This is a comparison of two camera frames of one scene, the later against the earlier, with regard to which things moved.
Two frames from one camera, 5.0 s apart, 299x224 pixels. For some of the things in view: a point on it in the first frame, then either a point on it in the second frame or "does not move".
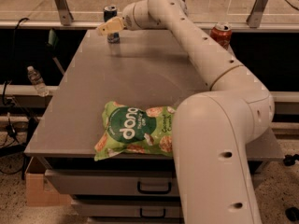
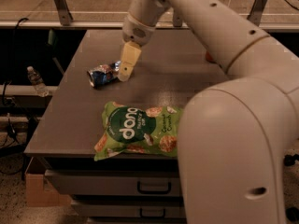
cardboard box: (39, 192) does not move
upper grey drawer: (115, 182) does not move
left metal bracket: (61, 2) does not move
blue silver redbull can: (110, 12) to (102, 75)
